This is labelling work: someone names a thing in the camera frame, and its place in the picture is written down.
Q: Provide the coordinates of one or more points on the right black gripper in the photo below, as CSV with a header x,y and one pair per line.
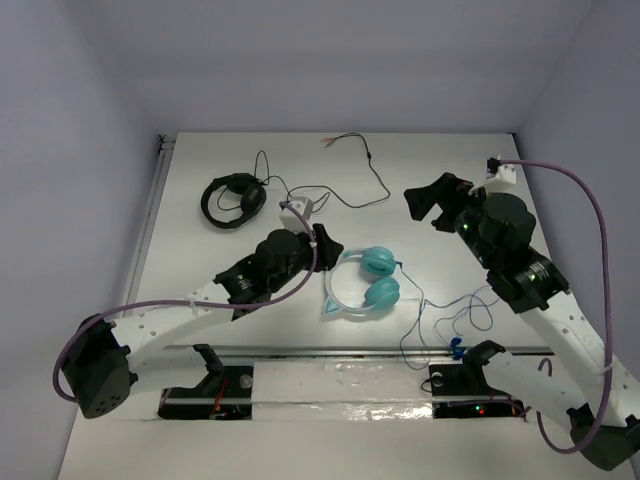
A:
x,y
451,190

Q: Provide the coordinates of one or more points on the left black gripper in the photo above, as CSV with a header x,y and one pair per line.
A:
x,y
315,247

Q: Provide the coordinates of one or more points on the teal cat-ear headphones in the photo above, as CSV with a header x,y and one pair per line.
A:
x,y
379,265

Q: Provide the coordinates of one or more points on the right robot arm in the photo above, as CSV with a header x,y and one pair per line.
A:
x,y
600,407

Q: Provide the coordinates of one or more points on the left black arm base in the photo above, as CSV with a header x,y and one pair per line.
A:
x,y
224,393

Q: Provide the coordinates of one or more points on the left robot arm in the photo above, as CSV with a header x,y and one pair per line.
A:
x,y
102,364

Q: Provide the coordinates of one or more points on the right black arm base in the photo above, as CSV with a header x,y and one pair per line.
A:
x,y
460,390

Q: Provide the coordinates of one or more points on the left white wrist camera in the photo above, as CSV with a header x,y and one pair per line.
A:
x,y
295,213

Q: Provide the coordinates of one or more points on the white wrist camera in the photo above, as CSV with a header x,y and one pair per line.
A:
x,y
295,213
499,177

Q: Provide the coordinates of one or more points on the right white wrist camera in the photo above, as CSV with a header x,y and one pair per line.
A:
x,y
499,177

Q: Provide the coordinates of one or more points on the aluminium rail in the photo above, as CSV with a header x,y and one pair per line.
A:
x,y
282,352

